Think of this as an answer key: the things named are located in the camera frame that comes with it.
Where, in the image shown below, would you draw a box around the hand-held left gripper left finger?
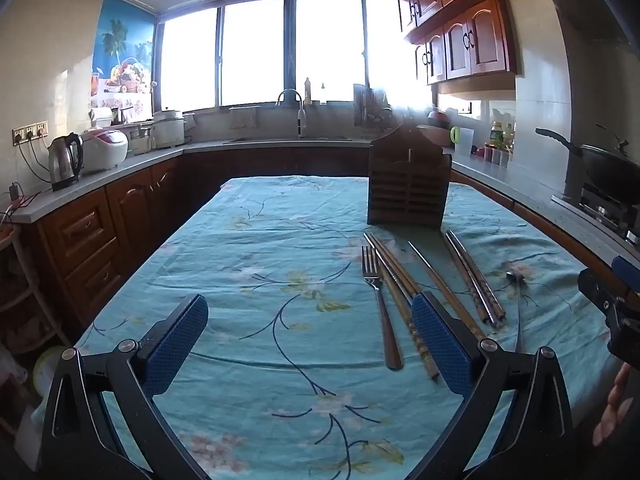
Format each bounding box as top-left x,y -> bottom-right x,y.
37,294 -> 211,480

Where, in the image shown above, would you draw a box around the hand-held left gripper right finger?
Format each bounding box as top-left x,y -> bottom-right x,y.
411,291 -> 577,480

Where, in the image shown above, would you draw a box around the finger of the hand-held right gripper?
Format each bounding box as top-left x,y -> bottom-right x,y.
577,268 -> 631,313
612,255 -> 640,295

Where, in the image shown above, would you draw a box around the wooden chopstick with carved end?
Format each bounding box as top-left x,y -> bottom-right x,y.
363,232 -> 441,382

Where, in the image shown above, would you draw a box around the brown wooden chopstick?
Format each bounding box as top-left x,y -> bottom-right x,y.
371,233 -> 418,298
377,236 -> 422,295
408,241 -> 486,340

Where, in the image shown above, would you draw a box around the metal fork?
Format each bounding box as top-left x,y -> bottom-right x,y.
361,245 -> 405,372

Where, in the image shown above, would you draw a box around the dark patterned wooden chopstick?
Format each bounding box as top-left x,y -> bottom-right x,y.
445,232 -> 493,325

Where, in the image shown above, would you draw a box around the metal chopstick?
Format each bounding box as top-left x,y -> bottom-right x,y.
450,230 -> 507,322

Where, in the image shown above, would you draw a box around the metal spoon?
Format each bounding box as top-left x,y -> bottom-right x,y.
506,270 -> 529,357

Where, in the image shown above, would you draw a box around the wooden utensil holder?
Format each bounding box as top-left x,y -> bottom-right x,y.
367,122 -> 453,229

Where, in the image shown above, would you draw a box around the person's right hand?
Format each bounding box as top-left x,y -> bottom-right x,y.
592,362 -> 634,449

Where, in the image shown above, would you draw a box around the gas stove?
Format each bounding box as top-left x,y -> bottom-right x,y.
552,182 -> 640,247

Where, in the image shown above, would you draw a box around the black wok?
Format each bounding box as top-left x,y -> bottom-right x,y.
535,127 -> 640,202

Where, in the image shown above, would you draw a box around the teal floral tablecloth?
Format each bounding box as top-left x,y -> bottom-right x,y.
30,175 -> 621,480

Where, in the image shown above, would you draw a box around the grey speckled countertop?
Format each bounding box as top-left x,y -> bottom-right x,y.
10,137 -> 640,271

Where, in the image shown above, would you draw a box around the wooden base cabinets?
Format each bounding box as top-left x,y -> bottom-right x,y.
35,147 -> 640,341

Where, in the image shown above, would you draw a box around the row of spice jars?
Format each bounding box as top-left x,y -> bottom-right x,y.
474,144 -> 512,169

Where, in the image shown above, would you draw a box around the white storage shelf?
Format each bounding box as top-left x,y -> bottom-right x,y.
0,225 -> 68,361

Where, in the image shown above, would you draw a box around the pink and white rice cooker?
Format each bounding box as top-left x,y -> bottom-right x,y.
80,129 -> 130,176

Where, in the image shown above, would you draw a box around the steel electric kettle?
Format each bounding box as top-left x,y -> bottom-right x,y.
48,132 -> 85,192

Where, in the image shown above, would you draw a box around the stacked pink bowls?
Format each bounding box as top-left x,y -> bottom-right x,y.
417,109 -> 454,147

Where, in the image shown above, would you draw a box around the white electric cooker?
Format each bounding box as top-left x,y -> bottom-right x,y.
151,109 -> 187,150

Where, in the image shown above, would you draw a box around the metal dish rack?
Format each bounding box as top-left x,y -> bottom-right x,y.
352,82 -> 394,129

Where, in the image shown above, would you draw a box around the curved kitchen faucet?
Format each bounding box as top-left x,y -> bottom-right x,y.
276,88 -> 307,139

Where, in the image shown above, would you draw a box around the range hood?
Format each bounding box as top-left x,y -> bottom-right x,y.
515,0 -> 640,48

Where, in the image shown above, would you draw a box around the large kitchen window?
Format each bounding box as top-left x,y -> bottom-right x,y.
157,0 -> 433,113

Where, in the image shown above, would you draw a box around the white pitcher with green handle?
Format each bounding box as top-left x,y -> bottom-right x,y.
449,126 -> 475,157

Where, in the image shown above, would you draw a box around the red cables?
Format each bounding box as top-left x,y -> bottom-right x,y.
0,182 -> 47,223

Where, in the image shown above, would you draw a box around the wall power sockets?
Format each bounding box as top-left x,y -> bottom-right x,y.
12,120 -> 49,147

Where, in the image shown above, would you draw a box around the wooden wall cabinets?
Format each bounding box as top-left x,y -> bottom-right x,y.
387,0 -> 517,87

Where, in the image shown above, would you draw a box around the tropical beach wall poster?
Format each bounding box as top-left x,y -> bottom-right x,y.
91,0 -> 159,124

